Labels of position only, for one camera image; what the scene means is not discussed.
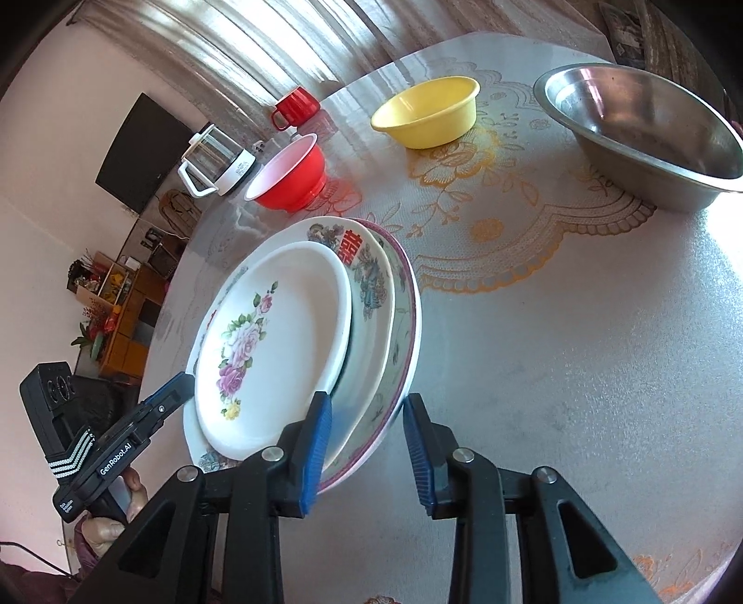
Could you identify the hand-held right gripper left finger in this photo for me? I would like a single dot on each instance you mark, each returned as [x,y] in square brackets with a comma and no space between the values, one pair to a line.
[316,453]

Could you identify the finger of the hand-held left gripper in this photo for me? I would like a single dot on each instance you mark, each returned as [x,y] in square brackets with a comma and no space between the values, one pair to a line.
[171,392]

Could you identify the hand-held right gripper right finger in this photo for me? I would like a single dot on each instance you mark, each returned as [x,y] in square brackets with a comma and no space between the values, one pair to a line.
[418,459]

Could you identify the white plate with pink roses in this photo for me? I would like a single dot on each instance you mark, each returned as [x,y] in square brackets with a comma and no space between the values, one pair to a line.
[278,348]

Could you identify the purple rimmed floral plate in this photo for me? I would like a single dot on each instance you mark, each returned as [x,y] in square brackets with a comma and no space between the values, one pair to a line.
[403,337]

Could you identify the white plate with red characters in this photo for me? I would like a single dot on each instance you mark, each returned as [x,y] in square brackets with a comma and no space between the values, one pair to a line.
[371,302]

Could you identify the red plastic bowl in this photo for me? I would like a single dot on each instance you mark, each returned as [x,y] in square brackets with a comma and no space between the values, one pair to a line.
[290,174]

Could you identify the yellow plastic bowl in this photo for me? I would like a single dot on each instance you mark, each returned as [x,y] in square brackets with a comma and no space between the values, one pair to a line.
[429,113]

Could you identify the stainless steel bowl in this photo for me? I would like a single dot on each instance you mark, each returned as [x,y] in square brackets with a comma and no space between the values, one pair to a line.
[644,122]

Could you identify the person's left forearm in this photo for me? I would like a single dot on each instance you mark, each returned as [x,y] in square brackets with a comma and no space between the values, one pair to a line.
[35,588]

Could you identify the person's left hand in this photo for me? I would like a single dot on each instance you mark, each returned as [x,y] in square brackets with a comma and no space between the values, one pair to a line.
[98,537]

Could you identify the yellow wooden cabinet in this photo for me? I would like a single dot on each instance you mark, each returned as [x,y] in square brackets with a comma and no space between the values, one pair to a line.
[130,325]

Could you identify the red flower bunch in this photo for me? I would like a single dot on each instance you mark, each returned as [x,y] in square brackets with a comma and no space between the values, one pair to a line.
[93,331]

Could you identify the wooden armchair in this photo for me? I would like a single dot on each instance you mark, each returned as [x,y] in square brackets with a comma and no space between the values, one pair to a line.
[177,212]

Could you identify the white glass electric kettle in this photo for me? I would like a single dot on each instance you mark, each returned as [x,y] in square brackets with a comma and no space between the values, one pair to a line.
[217,160]

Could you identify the black television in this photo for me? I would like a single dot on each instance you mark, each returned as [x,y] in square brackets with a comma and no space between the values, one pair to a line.
[145,151]

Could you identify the red mug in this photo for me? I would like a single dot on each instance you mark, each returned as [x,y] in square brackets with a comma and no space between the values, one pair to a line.
[296,107]

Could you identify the wide beige curtain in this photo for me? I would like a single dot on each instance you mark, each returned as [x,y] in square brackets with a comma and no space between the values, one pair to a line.
[290,40]

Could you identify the patterned cushion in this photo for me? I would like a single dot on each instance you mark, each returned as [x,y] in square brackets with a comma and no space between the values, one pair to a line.
[650,29]

